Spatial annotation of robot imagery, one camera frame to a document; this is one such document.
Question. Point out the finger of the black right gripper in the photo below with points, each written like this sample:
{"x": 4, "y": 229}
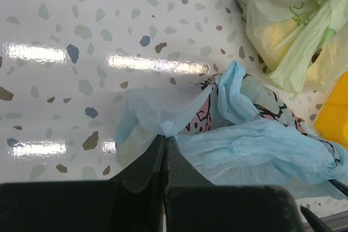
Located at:
{"x": 340, "y": 186}
{"x": 314, "y": 221}

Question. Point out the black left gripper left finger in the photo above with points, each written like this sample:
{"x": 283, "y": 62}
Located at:
{"x": 129, "y": 201}

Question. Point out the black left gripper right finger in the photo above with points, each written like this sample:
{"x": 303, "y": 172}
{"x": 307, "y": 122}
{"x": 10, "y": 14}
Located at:
{"x": 193, "y": 203}

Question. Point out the light blue plastic bag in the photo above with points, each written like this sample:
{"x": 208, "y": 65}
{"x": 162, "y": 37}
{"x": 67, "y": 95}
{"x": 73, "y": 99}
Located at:
{"x": 234, "y": 131}

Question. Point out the green avocado plastic bag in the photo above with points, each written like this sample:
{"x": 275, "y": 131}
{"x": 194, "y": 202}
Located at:
{"x": 302, "y": 42}

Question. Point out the yellow plastic tray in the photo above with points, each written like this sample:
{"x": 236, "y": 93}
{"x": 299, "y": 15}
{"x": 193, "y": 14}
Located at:
{"x": 332, "y": 121}

